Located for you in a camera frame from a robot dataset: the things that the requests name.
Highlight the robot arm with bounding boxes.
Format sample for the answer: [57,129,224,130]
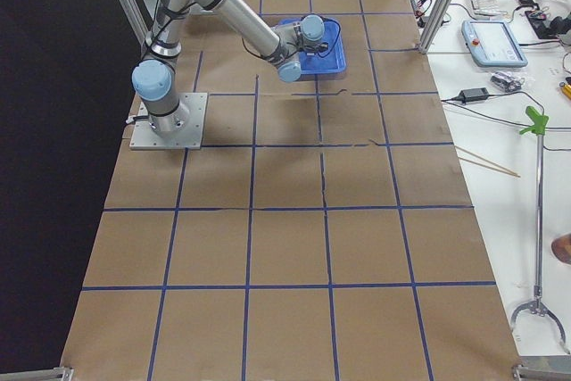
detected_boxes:
[131,0,328,135]

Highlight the blue plastic tray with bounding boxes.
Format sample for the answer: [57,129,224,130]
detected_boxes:
[274,14,346,83]

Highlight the teach pendant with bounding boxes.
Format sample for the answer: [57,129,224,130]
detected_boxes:
[461,21,528,68]

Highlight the plastic bag of parts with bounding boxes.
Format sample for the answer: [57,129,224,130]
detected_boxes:
[490,70,535,93]

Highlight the black power adapter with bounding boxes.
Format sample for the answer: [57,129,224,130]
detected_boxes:
[459,87,490,104]

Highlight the reacher grabber tool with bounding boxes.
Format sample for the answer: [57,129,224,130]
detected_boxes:
[509,105,570,355]

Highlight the wooden chopstick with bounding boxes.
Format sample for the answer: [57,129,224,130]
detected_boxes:
[458,157,510,175]
[454,145,520,178]

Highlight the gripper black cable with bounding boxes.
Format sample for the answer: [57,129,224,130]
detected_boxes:
[240,19,345,61]

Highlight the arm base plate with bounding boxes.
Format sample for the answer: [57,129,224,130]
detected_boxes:
[129,93,208,151]

